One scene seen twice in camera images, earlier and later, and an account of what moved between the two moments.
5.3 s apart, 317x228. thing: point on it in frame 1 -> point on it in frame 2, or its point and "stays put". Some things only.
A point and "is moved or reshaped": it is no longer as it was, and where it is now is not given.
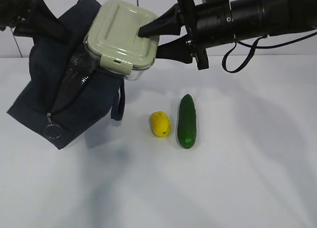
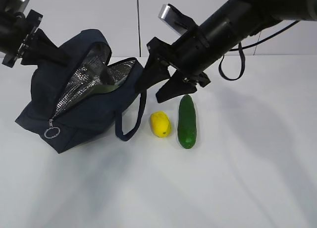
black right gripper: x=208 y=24 -> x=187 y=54
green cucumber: x=187 y=121 stays put
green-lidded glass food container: x=113 y=42 -> x=104 y=88
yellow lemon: x=160 y=124 stays put
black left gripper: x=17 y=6 -> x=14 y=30
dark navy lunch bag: x=66 y=94 is moved or reshaped
